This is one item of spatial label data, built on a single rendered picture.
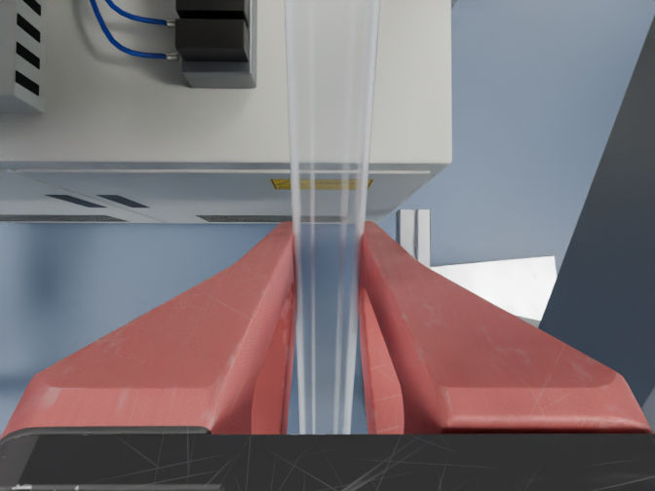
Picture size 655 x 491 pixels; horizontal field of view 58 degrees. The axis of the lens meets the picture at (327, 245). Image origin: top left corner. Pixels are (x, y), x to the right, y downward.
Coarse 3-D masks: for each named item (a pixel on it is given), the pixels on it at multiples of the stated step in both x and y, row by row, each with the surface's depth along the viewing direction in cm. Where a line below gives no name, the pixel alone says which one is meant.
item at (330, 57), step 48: (288, 0) 8; (336, 0) 8; (288, 48) 9; (336, 48) 9; (288, 96) 10; (336, 96) 9; (336, 144) 10; (336, 192) 11; (336, 240) 11; (336, 288) 12; (336, 336) 13; (336, 384) 14; (336, 432) 16
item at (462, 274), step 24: (456, 264) 106; (480, 264) 106; (504, 264) 106; (528, 264) 106; (552, 264) 106; (480, 288) 106; (504, 288) 106; (528, 288) 106; (552, 288) 106; (528, 312) 106
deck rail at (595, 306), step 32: (640, 64) 15; (640, 96) 15; (640, 128) 15; (608, 160) 17; (640, 160) 15; (608, 192) 17; (640, 192) 15; (576, 224) 19; (608, 224) 17; (640, 224) 15; (576, 256) 19; (608, 256) 17; (640, 256) 15; (576, 288) 19; (608, 288) 17; (640, 288) 15; (544, 320) 22; (576, 320) 19; (608, 320) 17; (640, 320) 15; (608, 352) 17; (640, 352) 15; (640, 384) 15
